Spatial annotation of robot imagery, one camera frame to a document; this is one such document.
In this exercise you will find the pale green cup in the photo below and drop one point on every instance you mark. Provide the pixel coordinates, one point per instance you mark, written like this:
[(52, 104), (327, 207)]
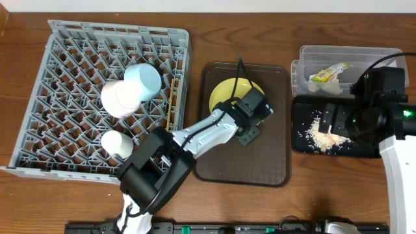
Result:
[(117, 144)]

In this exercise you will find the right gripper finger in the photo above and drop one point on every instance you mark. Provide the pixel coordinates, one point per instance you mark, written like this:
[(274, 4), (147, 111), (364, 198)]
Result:
[(339, 125), (326, 120)]

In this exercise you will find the light blue bowl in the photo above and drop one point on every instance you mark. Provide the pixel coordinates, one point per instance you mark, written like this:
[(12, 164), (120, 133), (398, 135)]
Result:
[(143, 80)]

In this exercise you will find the clear plastic waste bin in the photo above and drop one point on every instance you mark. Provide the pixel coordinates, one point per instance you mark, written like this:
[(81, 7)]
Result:
[(314, 58)]

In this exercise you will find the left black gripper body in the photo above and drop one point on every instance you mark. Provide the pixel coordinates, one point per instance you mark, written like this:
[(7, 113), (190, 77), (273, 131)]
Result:
[(248, 135)]

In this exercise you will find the leftover rice food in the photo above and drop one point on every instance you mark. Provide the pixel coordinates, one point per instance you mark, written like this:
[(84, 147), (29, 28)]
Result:
[(316, 141)]

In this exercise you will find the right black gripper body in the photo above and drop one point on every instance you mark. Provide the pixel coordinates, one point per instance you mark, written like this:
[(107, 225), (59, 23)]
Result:
[(338, 118)]

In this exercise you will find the green snack wrapper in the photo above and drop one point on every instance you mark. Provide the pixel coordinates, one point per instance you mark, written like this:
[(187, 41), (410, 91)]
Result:
[(328, 74)]

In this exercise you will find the white tissue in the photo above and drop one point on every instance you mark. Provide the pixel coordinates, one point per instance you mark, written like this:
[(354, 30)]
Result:
[(331, 87)]

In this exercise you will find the dark brown serving tray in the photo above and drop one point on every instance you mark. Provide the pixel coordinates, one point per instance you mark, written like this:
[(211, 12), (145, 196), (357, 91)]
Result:
[(266, 161)]

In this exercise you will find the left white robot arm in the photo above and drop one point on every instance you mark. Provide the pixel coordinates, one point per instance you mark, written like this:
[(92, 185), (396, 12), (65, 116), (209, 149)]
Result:
[(153, 173)]

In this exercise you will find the black waste tray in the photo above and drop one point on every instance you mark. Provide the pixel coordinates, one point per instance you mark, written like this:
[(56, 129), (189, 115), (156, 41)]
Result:
[(302, 108)]

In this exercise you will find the yellow round plate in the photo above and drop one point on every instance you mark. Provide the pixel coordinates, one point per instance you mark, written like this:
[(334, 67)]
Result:
[(228, 93)]

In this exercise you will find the grey plastic dishwasher rack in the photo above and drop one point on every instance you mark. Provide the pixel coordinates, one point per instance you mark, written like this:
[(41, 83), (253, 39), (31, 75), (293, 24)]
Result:
[(60, 135)]

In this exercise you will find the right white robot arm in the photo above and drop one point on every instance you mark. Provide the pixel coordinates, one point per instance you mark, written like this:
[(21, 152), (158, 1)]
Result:
[(390, 127)]

